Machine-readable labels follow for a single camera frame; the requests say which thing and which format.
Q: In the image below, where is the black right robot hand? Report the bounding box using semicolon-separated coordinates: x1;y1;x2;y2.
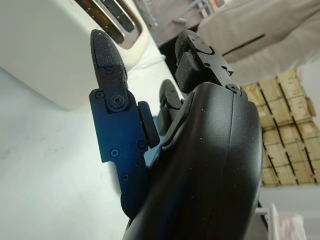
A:
89;29;265;240

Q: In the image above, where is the person in beige jacket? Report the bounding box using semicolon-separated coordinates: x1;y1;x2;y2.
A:
157;0;320;87

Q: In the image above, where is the cream two-slot toaster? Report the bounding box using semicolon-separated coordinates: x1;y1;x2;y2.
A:
0;0;153;111

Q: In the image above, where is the wooden crate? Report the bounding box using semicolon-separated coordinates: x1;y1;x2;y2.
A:
241;68;320;187

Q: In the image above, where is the grey metal rack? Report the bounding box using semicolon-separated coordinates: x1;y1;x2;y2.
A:
146;0;216;28

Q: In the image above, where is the white toaster power cord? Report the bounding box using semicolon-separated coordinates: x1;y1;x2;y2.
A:
134;53;167;73

